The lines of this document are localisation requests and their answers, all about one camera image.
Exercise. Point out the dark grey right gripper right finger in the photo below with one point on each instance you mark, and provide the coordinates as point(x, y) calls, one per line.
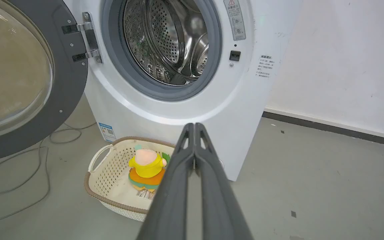
point(220, 200)

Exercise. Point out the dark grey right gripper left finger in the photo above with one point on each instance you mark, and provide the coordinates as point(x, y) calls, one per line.
point(173, 196)

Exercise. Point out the white front-load washing machine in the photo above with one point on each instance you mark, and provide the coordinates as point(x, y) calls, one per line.
point(192, 100)

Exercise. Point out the chrome door hinge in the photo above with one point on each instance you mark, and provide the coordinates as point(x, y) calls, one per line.
point(90, 38)

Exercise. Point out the grey round washer door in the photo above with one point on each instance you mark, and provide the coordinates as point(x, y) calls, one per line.
point(22, 73)

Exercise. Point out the yellow and orange plush doll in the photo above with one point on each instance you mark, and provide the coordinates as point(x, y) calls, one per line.
point(147, 168)

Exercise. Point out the cream perforated laundry basket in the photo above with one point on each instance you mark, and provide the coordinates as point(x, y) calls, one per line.
point(112, 180)

